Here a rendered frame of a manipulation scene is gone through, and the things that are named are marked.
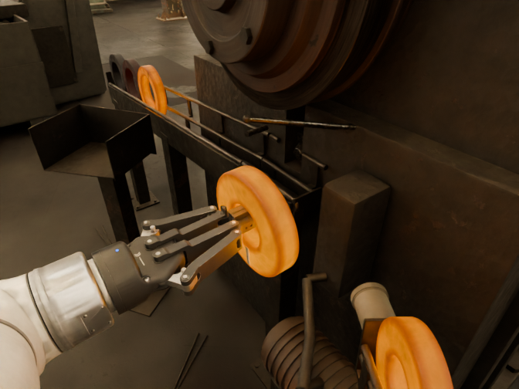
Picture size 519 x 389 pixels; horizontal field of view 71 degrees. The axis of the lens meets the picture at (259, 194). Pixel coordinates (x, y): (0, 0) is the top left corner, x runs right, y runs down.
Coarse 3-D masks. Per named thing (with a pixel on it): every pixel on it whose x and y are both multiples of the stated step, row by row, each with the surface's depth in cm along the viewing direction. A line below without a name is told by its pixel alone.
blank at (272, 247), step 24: (240, 168) 48; (216, 192) 54; (240, 192) 47; (264, 192) 44; (264, 216) 44; (288, 216) 44; (264, 240) 46; (288, 240) 44; (264, 264) 49; (288, 264) 47
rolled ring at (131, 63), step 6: (126, 60) 140; (132, 60) 140; (126, 66) 143; (132, 66) 137; (138, 66) 138; (126, 72) 146; (132, 72) 139; (126, 78) 149; (132, 78) 150; (126, 84) 151; (132, 84) 151; (132, 90) 151; (138, 90) 140; (138, 96) 142
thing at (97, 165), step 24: (48, 120) 107; (72, 120) 116; (96, 120) 119; (120, 120) 115; (144, 120) 109; (48, 144) 109; (72, 144) 117; (96, 144) 122; (120, 144) 101; (144, 144) 111; (48, 168) 110; (72, 168) 108; (96, 168) 107; (120, 168) 102; (120, 192) 117; (120, 216) 120; (120, 240) 128; (168, 288) 146; (144, 312) 136
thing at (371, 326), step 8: (368, 320) 50; (376, 320) 50; (368, 328) 50; (376, 328) 50; (368, 336) 51; (376, 336) 51; (360, 344) 52; (368, 344) 52; (360, 352) 53; (360, 368) 54
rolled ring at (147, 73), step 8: (144, 72) 127; (152, 72) 125; (144, 80) 134; (152, 80) 124; (160, 80) 125; (144, 88) 136; (152, 88) 126; (160, 88) 125; (144, 96) 137; (160, 96) 125; (152, 104) 137; (160, 104) 127
